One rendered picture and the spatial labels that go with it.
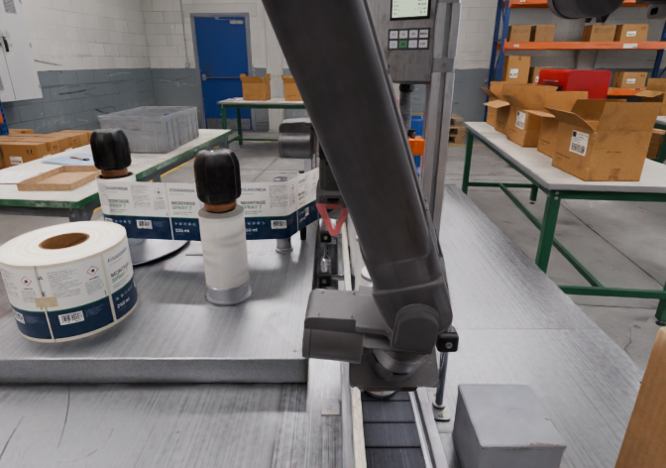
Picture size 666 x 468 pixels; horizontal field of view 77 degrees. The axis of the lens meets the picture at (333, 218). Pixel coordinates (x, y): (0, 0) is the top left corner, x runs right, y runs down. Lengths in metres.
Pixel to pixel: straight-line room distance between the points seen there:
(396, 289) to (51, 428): 0.59
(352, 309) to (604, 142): 2.07
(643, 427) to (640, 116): 2.03
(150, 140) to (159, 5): 6.75
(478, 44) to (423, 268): 8.28
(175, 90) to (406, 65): 8.56
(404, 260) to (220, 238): 0.53
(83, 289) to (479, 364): 0.69
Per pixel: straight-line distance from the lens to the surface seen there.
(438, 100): 0.89
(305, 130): 0.76
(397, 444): 0.60
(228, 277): 0.84
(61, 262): 0.81
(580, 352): 0.93
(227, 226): 0.80
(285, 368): 0.73
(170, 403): 0.76
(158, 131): 2.77
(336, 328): 0.41
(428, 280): 0.34
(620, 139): 2.42
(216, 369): 0.75
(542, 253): 2.44
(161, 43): 9.40
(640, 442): 0.51
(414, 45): 0.89
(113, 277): 0.85
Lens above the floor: 1.33
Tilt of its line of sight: 20 degrees down
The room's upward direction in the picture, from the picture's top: straight up
